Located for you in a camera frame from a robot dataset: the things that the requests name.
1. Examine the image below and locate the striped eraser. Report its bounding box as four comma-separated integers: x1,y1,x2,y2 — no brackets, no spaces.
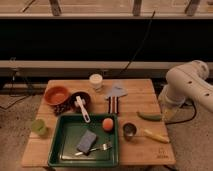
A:
108,96,119,114

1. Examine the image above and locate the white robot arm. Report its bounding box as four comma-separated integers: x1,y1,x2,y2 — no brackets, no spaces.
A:
158,60,213,122

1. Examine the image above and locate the white paper cup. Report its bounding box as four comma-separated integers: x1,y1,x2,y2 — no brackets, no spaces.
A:
89,74,103,91

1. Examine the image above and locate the small metal cup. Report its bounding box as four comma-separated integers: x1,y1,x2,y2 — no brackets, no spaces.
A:
123,123,137,141

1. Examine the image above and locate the green plastic cup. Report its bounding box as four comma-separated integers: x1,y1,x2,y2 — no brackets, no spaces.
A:
31,119,47,136

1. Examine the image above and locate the light blue cloth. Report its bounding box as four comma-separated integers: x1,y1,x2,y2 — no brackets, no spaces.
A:
105,83,127,99

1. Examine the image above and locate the dark brown bowl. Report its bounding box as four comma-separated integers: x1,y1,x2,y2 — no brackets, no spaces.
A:
70,91,91,113

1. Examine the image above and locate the white plastic utensil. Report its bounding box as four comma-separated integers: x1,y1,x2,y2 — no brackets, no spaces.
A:
76,96,91,123

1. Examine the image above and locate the orange ball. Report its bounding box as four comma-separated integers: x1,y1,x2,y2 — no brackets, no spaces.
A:
102,118,114,131

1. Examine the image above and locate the dark grape bunch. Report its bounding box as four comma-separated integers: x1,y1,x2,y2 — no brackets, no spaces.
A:
53,103,71,116

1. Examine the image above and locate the orange bowl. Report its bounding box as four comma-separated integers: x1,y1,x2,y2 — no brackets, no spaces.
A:
44,86,70,106

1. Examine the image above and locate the blue sponge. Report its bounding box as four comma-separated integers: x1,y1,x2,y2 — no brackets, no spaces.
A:
77,130,97,154

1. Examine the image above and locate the silver fork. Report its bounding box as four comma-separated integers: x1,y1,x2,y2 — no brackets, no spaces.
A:
74,142,112,156

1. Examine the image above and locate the green tray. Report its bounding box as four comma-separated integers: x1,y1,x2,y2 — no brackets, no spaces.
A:
48,114,119,167

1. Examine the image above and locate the yellow banana toy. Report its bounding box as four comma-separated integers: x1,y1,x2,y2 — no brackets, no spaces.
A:
144,129,170,143

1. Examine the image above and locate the black cable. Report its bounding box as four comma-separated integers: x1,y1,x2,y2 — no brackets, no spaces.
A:
117,10,157,76

